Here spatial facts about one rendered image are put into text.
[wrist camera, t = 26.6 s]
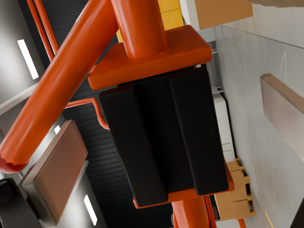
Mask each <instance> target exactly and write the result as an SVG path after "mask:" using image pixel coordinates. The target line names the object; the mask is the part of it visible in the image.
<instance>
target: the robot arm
mask: <svg viewBox="0 0 304 228"><path fill-rule="evenodd" d="M260 83H261V95H262V105H263V114H264V116H265V117H266V118H267V119H268V121H269V122H270V123H271V124H272V125H273V127H274V128H275V129H276V130H277V131H278V133H279V134H280V135H281V136H282V137H283V139H284V140H285V141H286V142H287V143H288V144H289V145H290V147H291V148H292V149H293V150H294V151H295V153H296V154H297V155H298V156H299V157H300V159H301V160H302V161H303V162H304V98H303V97H301V96H300V95H299V94H297V93H296V92H294V91H293V90H292V89H290V88H289V87H288V86H287V85H285V84H284V83H283V82H281V81H280V80H278V79H277V78H276V77H274V76H273V75H272V74H270V73H268V74H264V75H262V76H261V77H260ZM87 154H88V151H87V149H86V147H85V144H84V142H83V139H82V137H81V134H80V132H79V130H78V127H77V125H76V123H75V121H74V120H68V121H65V123H64V124H63V125H62V127H61V128H60V130H59V131H58V133H57V134H56V136H55V137H54V139H53V140H52V141H51V143H50V144H49V146H48V147H47V149H46V150H45V151H44V153H43V154H42V156H41V157H40V159H39V160H38V161H37V162H36V163H35V164H34V165H32V166H31V167H30V168H29V170H28V171H27V173H26V174H25V175H24V177H23V179H22V180H21V181H20V182H19V184H18V185H16V183H15V181H14V179H13V178H12V177H6V178H3V179H0V228H43V227H42V225H41V224H40V222H39V219H41V220H42V222H43V224H44V226H45V227H46V228H48V227H54V226H57V225H58V223H59V221H60V218H61V216H62V213H63V211H64V209H65V206H66V204H67V202H68V200H69V197H70V195H71V192H72V190H73V188H74V185H75V183H76V180H77V178H78V176H79V173H80V171H81V169H82V166H83V164H84V162H85V159H86V157H87ZM290 228H304V198H303V200H302V202H301V204H300V207H299V209H298V211H297V213H296V215H295V218H294V220H293V222H292V224H291V226H290Z"/></svg>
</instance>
